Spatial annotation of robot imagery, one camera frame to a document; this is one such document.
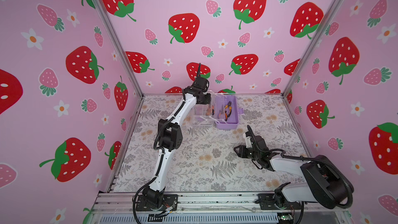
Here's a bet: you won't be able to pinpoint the yellow handled combination pliers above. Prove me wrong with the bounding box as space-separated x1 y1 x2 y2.
225 101 232 121

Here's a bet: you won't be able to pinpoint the purple plastic tool box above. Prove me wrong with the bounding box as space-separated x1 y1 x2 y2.
214 94 244 130

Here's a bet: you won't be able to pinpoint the orange handled needle-nose pliers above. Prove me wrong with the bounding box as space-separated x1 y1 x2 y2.
218 107 226 120

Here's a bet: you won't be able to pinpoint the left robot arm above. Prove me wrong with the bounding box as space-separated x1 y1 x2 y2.
138 76 211 208

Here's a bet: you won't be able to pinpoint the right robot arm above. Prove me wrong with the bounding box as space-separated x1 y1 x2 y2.
234 130 354 209

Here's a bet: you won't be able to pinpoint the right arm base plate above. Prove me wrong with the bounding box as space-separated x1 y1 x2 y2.
255 194 301 210

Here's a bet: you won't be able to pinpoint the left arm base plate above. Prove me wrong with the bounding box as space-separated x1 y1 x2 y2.
135 194 178 212

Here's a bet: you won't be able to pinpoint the aluminium front rail frame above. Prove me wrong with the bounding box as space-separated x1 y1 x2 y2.
88 191 353 224

